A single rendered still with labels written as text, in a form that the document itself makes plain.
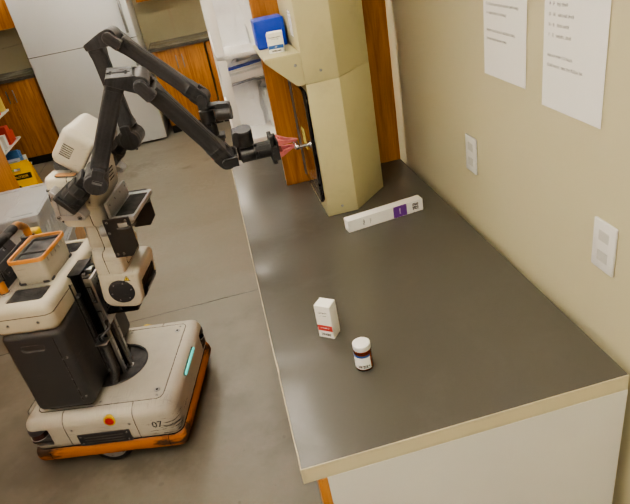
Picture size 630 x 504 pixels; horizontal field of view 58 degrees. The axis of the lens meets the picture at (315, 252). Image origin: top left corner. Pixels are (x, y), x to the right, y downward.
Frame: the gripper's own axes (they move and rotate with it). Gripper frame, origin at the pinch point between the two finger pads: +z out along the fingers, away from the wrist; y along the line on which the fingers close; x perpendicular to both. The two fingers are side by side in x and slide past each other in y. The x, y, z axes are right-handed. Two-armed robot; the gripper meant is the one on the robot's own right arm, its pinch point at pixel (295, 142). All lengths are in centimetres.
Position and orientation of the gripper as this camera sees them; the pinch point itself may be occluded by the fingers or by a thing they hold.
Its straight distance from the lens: 202.7
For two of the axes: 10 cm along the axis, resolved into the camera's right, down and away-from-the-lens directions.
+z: 9.6, -2.5, 1.3
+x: -2.4, -4.7, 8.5
